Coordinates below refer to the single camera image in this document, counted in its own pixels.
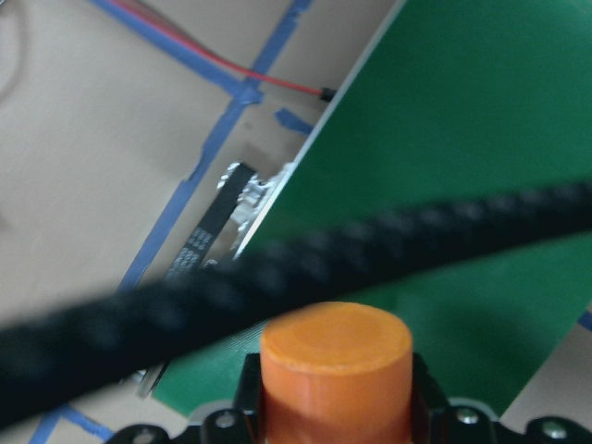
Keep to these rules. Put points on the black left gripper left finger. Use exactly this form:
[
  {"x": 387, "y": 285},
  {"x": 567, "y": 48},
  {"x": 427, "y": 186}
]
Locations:
[{"x": 249, "y": 402}]

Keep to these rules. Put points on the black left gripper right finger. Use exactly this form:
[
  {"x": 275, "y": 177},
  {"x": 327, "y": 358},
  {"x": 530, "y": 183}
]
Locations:
[{"x": 429, "y": 405}]

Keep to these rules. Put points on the plain orange cylinder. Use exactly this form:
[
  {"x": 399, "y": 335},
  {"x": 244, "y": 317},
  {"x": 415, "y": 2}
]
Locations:
[{"x": 337, "y": 372}]

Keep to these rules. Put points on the green conveyor belt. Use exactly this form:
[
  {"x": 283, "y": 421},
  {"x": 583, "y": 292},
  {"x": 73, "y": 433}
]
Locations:
[{"x": 462, "y": 99}]

